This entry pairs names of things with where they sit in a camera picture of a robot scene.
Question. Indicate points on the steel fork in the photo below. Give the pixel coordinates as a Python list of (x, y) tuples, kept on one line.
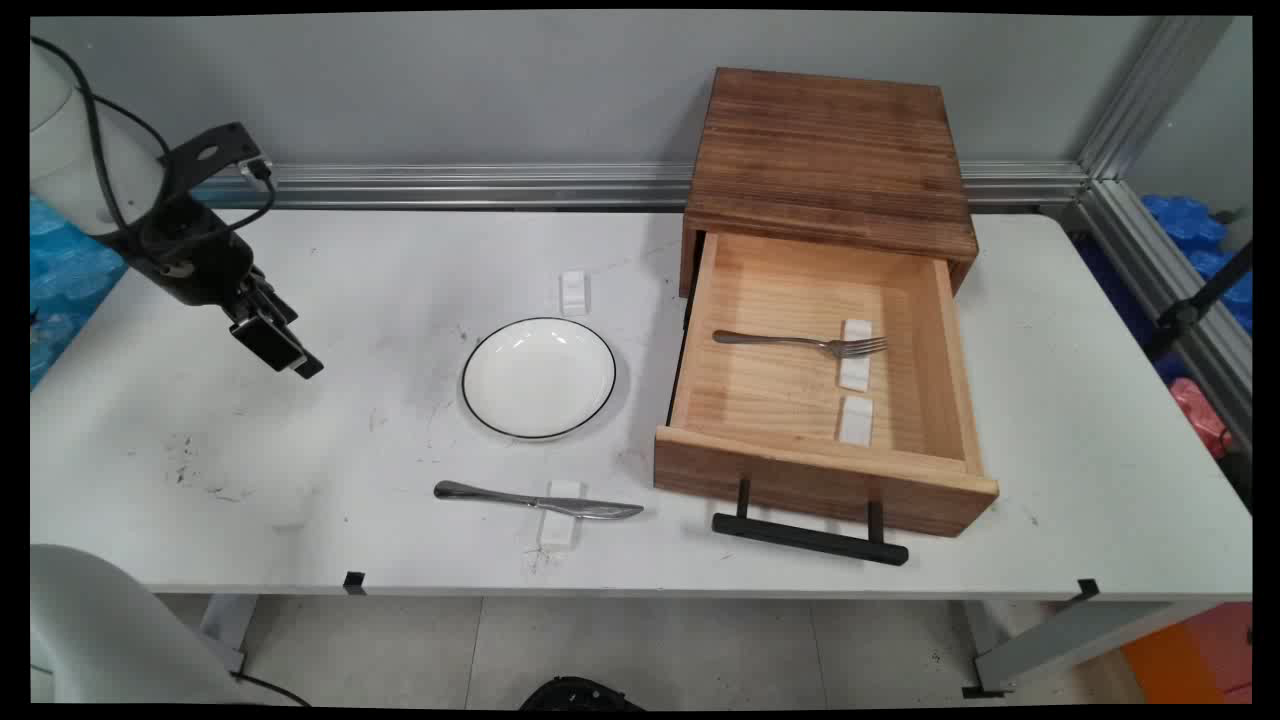
[(770, 340)]

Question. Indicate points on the white plate with black rim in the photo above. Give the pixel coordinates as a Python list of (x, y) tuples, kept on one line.
[(538, 378)]

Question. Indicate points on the light wooden drawer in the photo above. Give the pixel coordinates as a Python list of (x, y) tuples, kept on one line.
[(770, 400)]

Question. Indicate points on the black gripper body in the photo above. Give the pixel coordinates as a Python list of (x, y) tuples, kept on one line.
[(195, 255)]

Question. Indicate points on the black tape marker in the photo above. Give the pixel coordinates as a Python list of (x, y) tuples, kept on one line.
[(1085, 590), (354, 583)]

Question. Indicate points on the white cutlery rest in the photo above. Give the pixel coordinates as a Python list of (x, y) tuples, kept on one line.
[(856, 422), (855, 375), (558, 532), (574, 293)]

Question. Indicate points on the black object on floor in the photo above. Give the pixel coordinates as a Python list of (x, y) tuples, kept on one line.
[(580, 695)]

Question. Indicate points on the red plastic bag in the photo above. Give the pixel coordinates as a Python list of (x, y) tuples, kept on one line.
[(1200, 415)]

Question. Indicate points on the grey table leg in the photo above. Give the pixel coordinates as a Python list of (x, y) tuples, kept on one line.
[(228, 625), (1080, 640)]

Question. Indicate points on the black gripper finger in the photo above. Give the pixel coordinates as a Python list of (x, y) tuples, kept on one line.
[(285, 310), (265, 340)]

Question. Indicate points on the upright aluminium frame post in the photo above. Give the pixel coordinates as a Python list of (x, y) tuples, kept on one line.
[(1150, 90)]

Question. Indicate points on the slanted aluminium frame rail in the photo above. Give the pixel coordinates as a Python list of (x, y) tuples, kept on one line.
[(1170, 280)]

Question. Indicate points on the orange box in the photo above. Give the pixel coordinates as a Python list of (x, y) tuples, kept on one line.
[(1195, 655)]

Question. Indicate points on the horizontal aluminium frame rail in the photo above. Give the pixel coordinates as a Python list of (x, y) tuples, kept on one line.
[(500, 185)]

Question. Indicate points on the dark wooden drawer cabinet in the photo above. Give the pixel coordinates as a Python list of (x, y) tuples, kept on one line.
[(830, 150)]

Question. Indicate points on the blue plastic bag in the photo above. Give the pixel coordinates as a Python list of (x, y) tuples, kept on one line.
[(70, 280), (1185, 225)]

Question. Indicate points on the black stand pole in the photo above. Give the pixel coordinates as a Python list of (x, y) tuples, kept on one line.
[(1205, 295)]

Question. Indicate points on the steel table knife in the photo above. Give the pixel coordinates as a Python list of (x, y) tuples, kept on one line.
[(560, 505)]

